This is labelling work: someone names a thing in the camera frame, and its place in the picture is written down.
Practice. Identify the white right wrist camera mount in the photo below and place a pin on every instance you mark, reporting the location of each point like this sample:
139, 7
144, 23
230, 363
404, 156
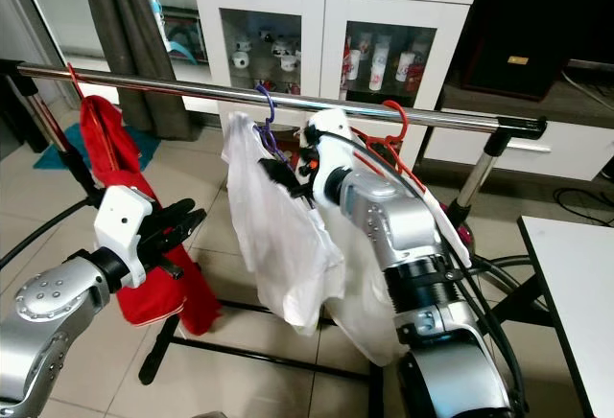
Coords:
331, 154

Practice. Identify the white red bottle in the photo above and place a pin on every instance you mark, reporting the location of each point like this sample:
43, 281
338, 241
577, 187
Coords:
349, 65
381, 65
411, 69

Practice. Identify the white glass-door cabinet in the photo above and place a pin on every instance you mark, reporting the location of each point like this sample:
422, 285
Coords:
318, 15

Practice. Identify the purple plastic hanger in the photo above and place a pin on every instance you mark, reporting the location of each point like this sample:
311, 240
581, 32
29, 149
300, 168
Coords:
263, 135

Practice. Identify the white ceramic figurine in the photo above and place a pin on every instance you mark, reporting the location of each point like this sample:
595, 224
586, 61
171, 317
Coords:
240, 58
284, 51

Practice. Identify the thin red hanger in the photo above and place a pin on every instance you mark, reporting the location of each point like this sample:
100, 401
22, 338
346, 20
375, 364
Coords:
75, 81

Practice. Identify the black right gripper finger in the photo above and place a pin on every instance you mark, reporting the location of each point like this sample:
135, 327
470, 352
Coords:
273, 170
284, 189

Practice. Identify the thick red plastic hanger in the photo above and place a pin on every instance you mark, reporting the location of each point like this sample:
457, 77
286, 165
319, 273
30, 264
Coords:
401, 116

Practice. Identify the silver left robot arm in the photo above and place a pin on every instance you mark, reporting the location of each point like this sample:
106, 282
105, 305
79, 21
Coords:
58, 303

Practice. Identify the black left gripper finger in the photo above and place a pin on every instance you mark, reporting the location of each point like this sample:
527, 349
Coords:
188, 231
173, 214

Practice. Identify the large black speaker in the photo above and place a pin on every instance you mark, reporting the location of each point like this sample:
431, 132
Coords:
537, 15

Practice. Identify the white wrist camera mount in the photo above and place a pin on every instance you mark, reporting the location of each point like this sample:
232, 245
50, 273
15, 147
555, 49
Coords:
331, 154
125, 221

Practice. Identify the chrome black clothes rack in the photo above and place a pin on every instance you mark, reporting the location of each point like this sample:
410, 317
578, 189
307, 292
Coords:
201, 89

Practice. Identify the red garment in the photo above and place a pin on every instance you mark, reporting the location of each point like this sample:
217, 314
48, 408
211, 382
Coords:
110, 150

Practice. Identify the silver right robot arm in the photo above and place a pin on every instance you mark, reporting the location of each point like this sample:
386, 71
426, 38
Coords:
393, 221

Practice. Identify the white low drawer unit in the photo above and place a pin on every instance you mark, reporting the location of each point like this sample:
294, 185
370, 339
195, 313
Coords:
566, 154

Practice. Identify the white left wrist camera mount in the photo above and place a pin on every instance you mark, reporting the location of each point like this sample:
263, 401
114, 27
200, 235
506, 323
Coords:
125, 221

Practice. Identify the teal floor mat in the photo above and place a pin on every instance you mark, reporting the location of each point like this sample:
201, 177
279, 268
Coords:
58, 156

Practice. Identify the grey curtain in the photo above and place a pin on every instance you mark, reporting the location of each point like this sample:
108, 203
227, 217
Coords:
125, 34

